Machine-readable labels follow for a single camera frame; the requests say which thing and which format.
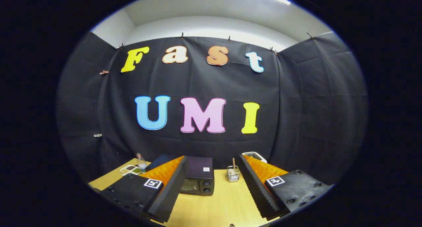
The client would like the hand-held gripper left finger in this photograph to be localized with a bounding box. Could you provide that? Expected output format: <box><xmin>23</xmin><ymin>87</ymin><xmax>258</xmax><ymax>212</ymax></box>
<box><xmin>101</xmin><ymin>155</ymin><xmax>189</xmax><ymax>222</ymax></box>

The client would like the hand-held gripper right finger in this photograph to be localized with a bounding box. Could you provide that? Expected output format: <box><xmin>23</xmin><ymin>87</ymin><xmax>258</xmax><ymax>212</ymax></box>
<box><xmin>239</xmin><ymin>154</ymin><xmax>332</xmax><ymax>220</ymax></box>

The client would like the black toaster oven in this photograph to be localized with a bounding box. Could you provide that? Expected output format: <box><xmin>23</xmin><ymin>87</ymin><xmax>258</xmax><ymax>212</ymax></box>
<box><xmin>145</xmin><ymin>153</ymin><xmax>215</xmax><ymax>196</ymax></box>

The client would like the white bread toaster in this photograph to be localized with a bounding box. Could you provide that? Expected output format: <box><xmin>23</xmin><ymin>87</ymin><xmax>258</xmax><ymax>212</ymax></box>
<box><xmin>242</xmin><ymin>151</ymin><xmax>267</xmax><ymax>164</ymax></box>

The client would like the clear plastic water bottle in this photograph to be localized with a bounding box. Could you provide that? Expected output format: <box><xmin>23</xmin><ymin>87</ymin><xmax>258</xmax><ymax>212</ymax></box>
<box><xmin>136</xmin><ymin>153</ymin><xmax>148</xmax><ymax>173</ymax></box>

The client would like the white divided snack tray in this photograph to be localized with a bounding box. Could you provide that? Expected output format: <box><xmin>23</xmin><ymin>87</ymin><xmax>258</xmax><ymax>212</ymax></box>
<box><xmin>120</xmin><ymin>165</ymin><xmax>142</xmax><ymax>176</ymax></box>

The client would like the black backdrop cloth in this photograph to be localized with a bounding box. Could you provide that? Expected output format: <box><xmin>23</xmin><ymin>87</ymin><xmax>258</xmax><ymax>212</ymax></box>
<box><xmin>57</xmin><ymin>31</ymin><xmax>368</xmax><ymax>186</ymax></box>

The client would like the metal wire basket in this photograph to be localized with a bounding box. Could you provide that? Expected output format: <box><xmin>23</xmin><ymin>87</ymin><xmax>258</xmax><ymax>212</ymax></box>
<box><xmin>226</xmin><ymin>168</ymin><xmax>241</xmax><ymax>182</ymax></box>

